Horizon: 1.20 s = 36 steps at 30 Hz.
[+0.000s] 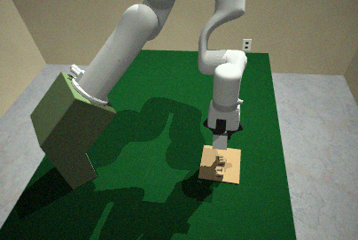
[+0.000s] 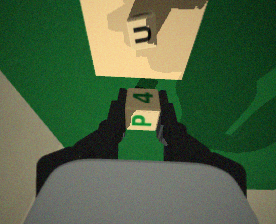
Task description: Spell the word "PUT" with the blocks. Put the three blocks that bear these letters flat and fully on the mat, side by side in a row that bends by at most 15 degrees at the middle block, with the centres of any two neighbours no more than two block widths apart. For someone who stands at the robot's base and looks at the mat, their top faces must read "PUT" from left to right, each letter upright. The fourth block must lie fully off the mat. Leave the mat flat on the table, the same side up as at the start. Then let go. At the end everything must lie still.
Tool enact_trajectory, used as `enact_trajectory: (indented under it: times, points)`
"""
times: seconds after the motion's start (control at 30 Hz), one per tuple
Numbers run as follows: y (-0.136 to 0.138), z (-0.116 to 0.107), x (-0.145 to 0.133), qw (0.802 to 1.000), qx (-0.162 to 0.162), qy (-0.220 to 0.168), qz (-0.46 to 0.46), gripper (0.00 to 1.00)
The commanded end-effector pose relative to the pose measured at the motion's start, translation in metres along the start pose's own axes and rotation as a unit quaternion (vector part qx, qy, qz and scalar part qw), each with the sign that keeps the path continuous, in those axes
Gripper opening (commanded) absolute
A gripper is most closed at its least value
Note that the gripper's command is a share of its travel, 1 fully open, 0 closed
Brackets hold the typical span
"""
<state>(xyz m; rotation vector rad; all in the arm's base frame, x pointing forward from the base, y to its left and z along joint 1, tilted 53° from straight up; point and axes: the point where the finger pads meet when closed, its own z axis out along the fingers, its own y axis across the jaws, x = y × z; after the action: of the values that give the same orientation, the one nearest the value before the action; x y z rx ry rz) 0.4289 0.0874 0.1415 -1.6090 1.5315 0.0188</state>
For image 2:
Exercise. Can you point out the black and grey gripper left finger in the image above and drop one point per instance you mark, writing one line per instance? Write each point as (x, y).
(100, 144)

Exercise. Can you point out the beige flat mat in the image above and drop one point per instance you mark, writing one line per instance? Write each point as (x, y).
(177, 24)

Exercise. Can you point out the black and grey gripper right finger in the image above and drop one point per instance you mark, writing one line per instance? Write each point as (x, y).
(179, 146)

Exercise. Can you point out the beige letter block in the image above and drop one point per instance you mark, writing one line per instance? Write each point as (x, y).
(142, 109)
(142, 30)

